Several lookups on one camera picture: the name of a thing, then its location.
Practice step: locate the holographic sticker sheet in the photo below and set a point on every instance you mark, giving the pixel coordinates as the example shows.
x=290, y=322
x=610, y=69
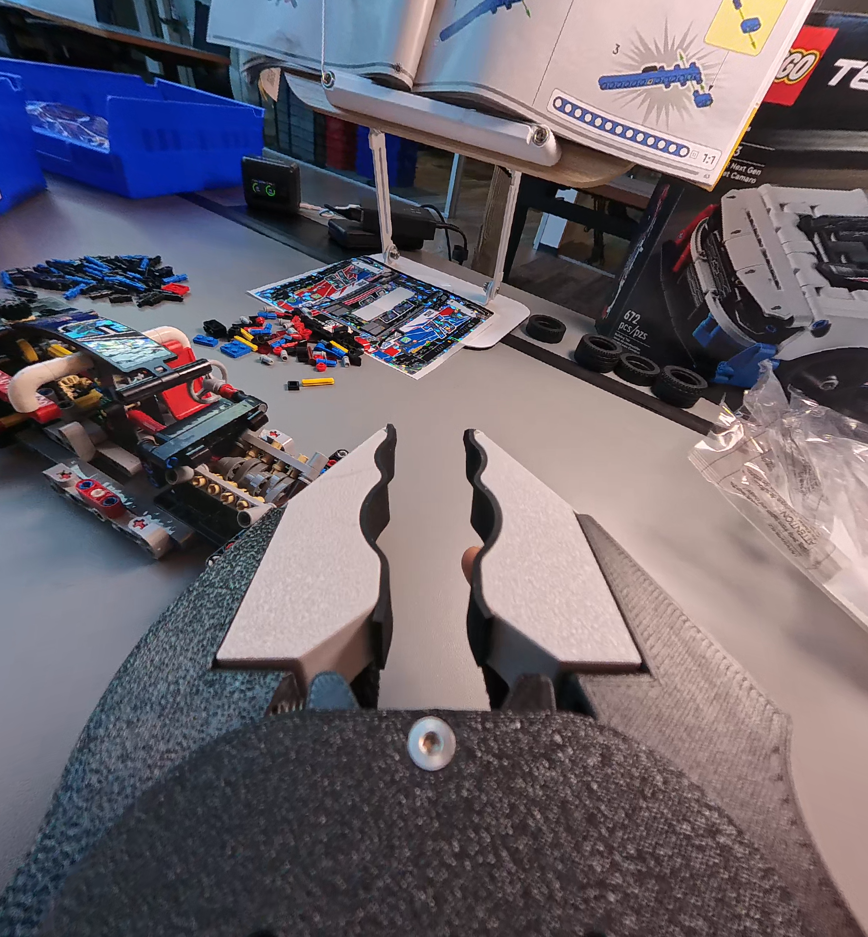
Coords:
x=390, y=315

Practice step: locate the pile of black blue pins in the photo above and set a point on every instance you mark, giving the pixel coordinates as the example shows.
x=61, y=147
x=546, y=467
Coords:
x=97, y=274

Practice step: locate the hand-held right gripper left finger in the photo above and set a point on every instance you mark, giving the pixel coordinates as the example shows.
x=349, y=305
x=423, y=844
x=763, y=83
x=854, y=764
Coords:
x=309, y=585

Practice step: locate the person's right hand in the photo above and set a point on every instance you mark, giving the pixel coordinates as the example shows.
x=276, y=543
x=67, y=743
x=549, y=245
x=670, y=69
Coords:
x=470, y=565

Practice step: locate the lego set box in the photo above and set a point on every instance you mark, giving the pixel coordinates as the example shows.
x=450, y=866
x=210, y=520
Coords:
x=793, y=190

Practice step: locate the yellow lego axle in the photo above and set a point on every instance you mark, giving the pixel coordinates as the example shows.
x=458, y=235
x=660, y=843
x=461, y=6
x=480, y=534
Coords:
x=317, y=381

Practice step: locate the crumpled clear plastic bags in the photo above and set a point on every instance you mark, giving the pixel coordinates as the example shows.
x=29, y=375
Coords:
x=829, y=498

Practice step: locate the lego instruction booklet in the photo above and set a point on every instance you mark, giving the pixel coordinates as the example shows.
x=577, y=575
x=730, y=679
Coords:
x=624, y=58

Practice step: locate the large black power adapter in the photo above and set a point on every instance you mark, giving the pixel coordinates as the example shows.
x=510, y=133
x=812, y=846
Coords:
x=405, y=223

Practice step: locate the small clear plastic bag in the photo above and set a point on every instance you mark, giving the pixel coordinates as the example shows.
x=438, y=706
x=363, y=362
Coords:
x=68, y=124

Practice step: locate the white desk stand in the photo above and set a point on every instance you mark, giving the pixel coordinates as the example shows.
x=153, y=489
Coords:
x=441, y=117

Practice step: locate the black power bank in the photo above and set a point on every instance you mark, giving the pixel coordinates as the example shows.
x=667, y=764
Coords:
x=271, y=183

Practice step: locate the small black charger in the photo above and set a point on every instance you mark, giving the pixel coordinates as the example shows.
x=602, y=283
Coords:
x=350, y=234

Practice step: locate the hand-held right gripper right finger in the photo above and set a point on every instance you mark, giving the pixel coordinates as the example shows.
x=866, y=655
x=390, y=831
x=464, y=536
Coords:
x=558, y=585

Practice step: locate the lego car chassis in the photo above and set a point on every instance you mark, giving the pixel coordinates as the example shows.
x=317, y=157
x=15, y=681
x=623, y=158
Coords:
x=178, y=395

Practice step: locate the pile of mixed lego pieces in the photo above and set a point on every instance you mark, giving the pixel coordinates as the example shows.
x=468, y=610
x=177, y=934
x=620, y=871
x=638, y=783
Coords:
x=295, y=340

